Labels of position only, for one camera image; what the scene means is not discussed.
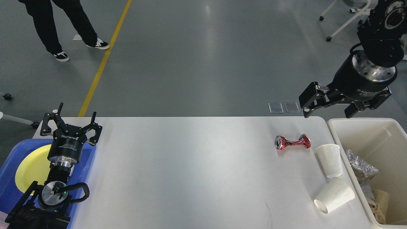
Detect person in tan jacket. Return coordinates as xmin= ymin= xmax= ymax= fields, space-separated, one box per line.
xmin=17 ymin=0 xmax=110 ymax=62

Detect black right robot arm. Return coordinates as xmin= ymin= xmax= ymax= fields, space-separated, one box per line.
xmin=299 ymin=0 xmax=406 ymax=118

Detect foil tray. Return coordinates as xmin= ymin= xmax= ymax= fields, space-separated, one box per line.
xmin=345 ymin=149 xmax=379 ymax=179
xmin=357 ymin=178 xmax=375 ymax=201

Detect cream plastic bin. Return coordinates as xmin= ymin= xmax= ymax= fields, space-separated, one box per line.
xmin=327 ymin=118 xmax=407 ymax=229

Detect white paper cup upright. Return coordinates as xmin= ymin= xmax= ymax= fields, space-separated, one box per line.
xmin=315 ymin=144 xmax=343 ymax=178

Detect white paper cup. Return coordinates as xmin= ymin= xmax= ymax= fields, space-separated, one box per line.
xmin=315 ymin=144 xmax=343 ymax=178
xmin=314 ymin=177 xmax=355 ymax=214

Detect yellow-green plastic plate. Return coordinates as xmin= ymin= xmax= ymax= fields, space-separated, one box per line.
xmin=15 ymin=144 xmax=53 ymax=193

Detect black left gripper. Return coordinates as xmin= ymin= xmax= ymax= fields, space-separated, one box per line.
xmin=40 ymin=103 xmax=103 ymax=166

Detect white office chair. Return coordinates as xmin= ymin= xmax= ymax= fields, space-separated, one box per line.
xmin=319 ymin=0 xmax=377 ymax=42

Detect crushed red soda can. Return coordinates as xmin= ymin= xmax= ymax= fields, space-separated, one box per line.
xmin=274 ymin=134 xmax=312 ymax=150

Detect brown paper ball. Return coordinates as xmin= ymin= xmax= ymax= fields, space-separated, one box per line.
xmin=366 ymin=189 xmax=390 ymax=225

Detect floor outlet plates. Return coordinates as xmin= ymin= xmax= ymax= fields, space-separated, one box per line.
xmin=268 ymin=102 xmax=300 ymax=114

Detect white chair leg left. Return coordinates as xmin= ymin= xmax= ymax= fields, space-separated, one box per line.
xmin=0 ymin=92 xmax=40 ymax=129

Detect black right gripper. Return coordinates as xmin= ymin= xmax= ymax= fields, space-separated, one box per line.
xmin=299 ymin=50 xmax=398 ymax=118

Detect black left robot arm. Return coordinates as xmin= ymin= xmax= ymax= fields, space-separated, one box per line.
xmin=5 ymin=103 xmax=103 ymax=229

